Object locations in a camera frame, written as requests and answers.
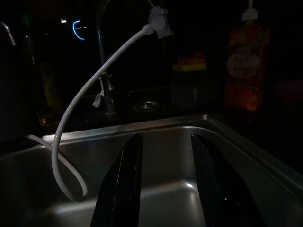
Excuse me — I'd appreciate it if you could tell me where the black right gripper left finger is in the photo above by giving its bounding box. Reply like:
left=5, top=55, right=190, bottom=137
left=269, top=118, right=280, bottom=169
left=89, top=132, right=143, bottom=227

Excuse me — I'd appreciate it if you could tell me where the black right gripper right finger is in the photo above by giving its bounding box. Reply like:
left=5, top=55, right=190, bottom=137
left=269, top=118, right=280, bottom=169
left=190, top=134, right=263, bottom=227

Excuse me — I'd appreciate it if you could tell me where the stainless steel sink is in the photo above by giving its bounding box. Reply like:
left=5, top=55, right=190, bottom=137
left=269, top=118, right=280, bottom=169
left=0, top=113, right=303, bottom=227

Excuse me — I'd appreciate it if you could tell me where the round metal counter fitting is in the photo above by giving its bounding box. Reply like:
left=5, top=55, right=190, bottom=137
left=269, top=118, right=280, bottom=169
left=132, top=100, right=161, bottom=112

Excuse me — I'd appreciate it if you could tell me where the black sponge holder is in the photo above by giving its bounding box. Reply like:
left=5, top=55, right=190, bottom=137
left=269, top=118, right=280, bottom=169
left=171, top=68, right=208, bottom=109

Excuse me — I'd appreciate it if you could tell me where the green capped oil bottle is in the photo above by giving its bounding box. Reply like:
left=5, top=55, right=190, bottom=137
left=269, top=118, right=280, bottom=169
left=23, top=18, right=62, bottom=127

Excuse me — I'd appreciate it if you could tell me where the orange pump soap bottle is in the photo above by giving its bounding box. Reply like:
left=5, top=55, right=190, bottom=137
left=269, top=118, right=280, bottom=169
left=224, top=0, right=272, bottom=112

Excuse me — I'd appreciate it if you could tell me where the yellow red scrub sponge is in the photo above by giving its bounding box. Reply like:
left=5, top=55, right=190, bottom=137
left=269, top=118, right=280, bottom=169
left=172, top=51, right=207, bottom=71

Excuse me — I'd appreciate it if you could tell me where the grey water filter canister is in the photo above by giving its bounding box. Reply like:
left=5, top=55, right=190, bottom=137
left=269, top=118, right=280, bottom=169
left=0, top=22, right=36, bottom=142

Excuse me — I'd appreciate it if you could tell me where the chrome gooseneck faucet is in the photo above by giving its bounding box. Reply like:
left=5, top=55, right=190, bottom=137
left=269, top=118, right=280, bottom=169
left=97, top=0, right=157, bottom=115

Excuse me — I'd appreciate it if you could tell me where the white faucet diverter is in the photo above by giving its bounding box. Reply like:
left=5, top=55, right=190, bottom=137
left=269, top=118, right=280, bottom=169
left=142, top=6, right=175, bottom=40

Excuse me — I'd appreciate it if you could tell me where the white flexible hose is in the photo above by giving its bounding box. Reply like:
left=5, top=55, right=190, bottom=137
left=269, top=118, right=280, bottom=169
left=28, top=25, right=152, bottom=203

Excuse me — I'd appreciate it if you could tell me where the blue glowing ring light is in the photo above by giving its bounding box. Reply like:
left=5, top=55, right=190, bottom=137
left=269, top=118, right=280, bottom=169
left=72, top=20, right=85, bottom=40

